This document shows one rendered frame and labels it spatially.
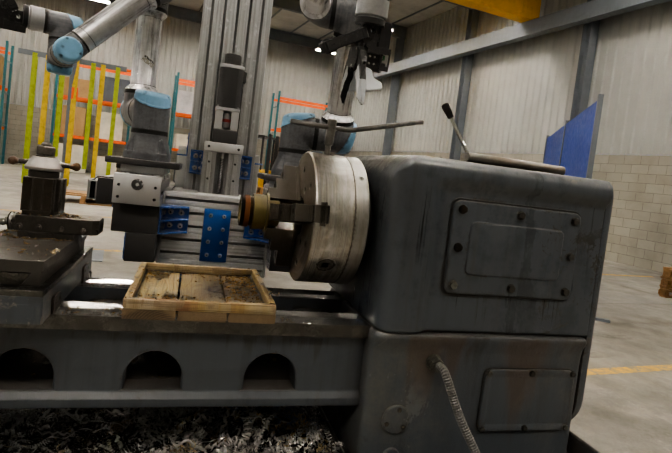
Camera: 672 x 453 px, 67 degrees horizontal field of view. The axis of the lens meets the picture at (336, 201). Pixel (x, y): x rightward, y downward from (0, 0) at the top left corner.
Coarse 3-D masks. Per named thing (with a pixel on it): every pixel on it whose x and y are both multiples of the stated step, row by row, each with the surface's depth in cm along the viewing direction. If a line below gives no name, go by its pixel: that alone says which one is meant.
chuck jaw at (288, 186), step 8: (288, 168) 129; (296, 168) 129; (288, 176) 127; (296, 176) 128; (280, 184) 125; (288, 184) 126; (296, 184) 127; (272, 192) 123; (280, 192) 124; (288, 192) 124; (296, 192) 125; (280, 200) 123; (288, 200) 124; (296, 200) 124
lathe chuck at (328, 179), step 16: (304, 160) 125; (320, 160) 116; (336, 160) 118; (304, 176) 123; (320, 176) 112; (336, 176) 114; (352, 176) 115; (304, 192) 122; (320, 192) 110; (336, 192) 111; (352, 192) 113; (336, 208) 110; (352, 208) 111; (304, 224) 118; (336, 224) 110; (352, 224) 111; (304, 240) 116; (320, 240) 110; (336, 240) 111; (304, 256) 114; (320, 256) 112; (336, 256) 112; (304, 272) 114; (320, 272) 115; (336, 272) 116
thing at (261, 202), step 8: (240, 200) 121; (248, 200) 118; (256, 200) 118; (264, 200) 118; (272, 200) 121; (240, 208) 122; (248, 208) 117; (256, 208) 117; (264, 208) 117; (240, 216) 117; (248, 216) 117; (256, 216) 117; (264, 216) 117; (240, 224) 118; (248, 224) 119; (256, 224) 118; (264, 224) 118; (272, 224) 120
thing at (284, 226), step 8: (280, 224) 124; (288, 224) 125; (296, 224) 127; (264, 232) 122; (272, 232) 122; (280, 232) 123; (288, 232) 123; (296, 232) 124; (272, 240) 123; (280, 240) 124; (288, 240) 124; (272, 248) 124; (280, 248) 125; (288, 248) 125; (280, 256) 126; (288, 256) 126; (280, 264) 127; (288, 264) 127
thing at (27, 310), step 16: (80, 256) 120; (64, 272) 104; (80, 272) 120; (0, 288) 88; (16, 288) 89; (32, 288) 90; (48, 288) 93; (64, 288) 105; (0, 304) 88; (16, 304) 88; (32, 304) 89; (48, 304) 93; (0, 320) 88; (16, 320) 88; (32, 320) 89
